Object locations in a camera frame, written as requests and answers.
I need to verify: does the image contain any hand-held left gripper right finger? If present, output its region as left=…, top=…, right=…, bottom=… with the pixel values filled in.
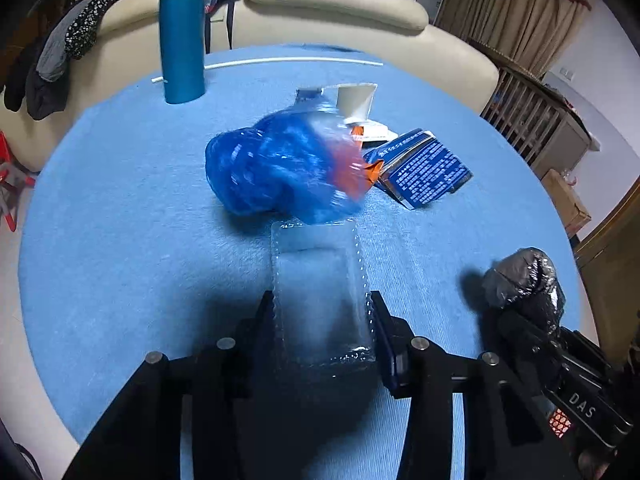
left=367, top=290, right=581, bottom=480

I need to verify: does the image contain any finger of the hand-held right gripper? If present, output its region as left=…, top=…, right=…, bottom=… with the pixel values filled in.
left=495, top=307, right=563, bottom=361

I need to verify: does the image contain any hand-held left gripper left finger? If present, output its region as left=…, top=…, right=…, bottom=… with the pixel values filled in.
left=62, top=290, right=278, bottom=480

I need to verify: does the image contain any black plastic bag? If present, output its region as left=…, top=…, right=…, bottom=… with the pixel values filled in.
left=481, top=246, right=567, bottom=336

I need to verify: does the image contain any clear plastic blister pack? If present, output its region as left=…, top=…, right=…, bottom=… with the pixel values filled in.
left=270, top=220, right=377, bottom=366

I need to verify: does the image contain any blue plastic bag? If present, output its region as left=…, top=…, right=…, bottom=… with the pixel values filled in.
left=205, top=102, right=373, bottom=226

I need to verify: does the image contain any orange packet bundle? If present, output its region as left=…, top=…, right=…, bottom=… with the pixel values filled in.
left=320, top=130, right=386, bottom=198

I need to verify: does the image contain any blue printed box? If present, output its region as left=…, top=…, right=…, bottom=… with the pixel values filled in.
left=362, top=129, right=473, bottom=210

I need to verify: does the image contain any golden wooden door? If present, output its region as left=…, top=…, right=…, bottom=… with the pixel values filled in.
left=575, top=180, right=640, bottom=361

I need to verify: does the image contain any cardboard box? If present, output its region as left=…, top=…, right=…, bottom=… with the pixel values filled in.
left=540, top=169, right=592, bottom=238

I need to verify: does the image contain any blue tablecloth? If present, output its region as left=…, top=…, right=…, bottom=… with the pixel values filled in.
left=17, top=44, right=583, bottom=480

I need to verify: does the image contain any wooden crib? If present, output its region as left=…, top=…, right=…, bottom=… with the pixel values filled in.
left=480, top=40, right=596, bottom=166

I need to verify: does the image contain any white card with clear blister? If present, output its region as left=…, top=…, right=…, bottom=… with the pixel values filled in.
left=336, top=82, right=398, bottom=143

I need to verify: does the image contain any thin white rod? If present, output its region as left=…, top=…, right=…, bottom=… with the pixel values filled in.
left=151, top=58, right=385, bottom=84

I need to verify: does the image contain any blue cylindrical bottle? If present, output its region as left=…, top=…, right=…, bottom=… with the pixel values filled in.
left=157, top=0, right=208, bottom=105

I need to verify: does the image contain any red stool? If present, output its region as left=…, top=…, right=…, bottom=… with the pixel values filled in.
left=0, top=130, right=38, bottom=233

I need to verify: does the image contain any dark cloth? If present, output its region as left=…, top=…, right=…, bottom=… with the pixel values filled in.
left=2, top=40, right=68, bottom=121

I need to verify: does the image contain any beige curtain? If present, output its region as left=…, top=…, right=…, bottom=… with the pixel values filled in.
left=435, top=0, right=598, bottom=78

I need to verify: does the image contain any grey cloth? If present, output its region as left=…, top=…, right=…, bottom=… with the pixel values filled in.
left=34, top=0, right=96, bottom=83

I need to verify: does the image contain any white standing air conditioner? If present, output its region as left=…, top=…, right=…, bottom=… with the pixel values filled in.
left=412, top=0, right=446, bottom=26

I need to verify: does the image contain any black spotted cloth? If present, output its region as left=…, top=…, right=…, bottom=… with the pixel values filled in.
left=64, top=0, right=171, bottom=60

